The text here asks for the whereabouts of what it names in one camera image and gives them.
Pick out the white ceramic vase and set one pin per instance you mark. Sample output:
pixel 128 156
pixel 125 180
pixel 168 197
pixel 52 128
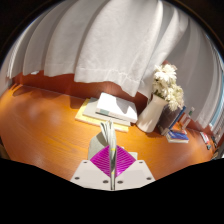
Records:
pixel 151 113

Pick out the blue flat book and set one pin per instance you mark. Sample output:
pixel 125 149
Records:
pixel 177 136

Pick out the window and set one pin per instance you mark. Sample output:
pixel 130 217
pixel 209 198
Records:
pixel 219 113

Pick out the white flower bouquet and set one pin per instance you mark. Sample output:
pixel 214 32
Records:
pixel 168 86

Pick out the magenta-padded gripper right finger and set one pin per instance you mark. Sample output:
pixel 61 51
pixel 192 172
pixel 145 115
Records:
pixel 136 173

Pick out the dark upright book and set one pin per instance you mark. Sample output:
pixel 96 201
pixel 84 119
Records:
pixel 166 120

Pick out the blue upright book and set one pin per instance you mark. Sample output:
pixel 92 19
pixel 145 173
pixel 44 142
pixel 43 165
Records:
pixel 178 116

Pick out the yellow flat book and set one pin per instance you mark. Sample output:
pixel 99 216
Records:
pixel 83 117

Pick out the pale green towel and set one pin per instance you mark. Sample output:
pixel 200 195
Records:
pixel 109 133

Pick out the grey flat book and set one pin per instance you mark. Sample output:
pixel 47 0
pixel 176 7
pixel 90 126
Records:
pixel 90 110

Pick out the white curtain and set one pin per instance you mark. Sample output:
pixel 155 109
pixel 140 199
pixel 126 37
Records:
pixel 110 40

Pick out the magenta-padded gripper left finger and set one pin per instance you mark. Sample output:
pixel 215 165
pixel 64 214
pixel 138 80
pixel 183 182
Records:
pixel 90 173

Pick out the red flat box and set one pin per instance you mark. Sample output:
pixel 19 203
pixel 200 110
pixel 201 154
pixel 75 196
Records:
pixel 205 138

